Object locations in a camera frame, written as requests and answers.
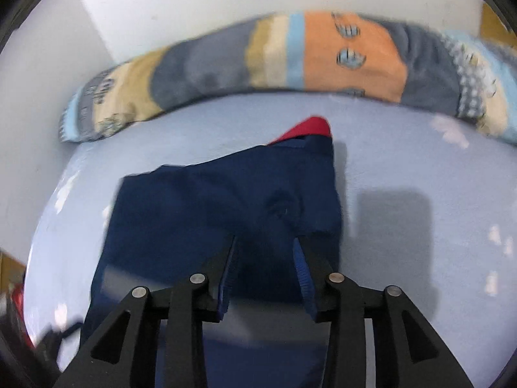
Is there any patchwork striped blanket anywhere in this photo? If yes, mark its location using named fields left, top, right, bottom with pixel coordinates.
left=60, top=10, right=517, bottom=145

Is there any navy jacket with red lining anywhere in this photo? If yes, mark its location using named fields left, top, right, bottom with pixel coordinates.
left=79, top=116, right=347, bottom=388

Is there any wooden headboard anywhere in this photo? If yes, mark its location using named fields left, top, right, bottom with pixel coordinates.
left=480, top=3, right=512, bottom=39

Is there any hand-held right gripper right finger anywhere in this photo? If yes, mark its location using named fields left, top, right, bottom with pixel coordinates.
left=291, top=236, right=475, bottom=388

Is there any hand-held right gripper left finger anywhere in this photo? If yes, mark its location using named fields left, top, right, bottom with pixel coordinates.
left=52, top=235, right=240, bottom=388

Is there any red and black object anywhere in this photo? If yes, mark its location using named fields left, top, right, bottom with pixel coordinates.
left=0, top=282, right=83, bottom=388

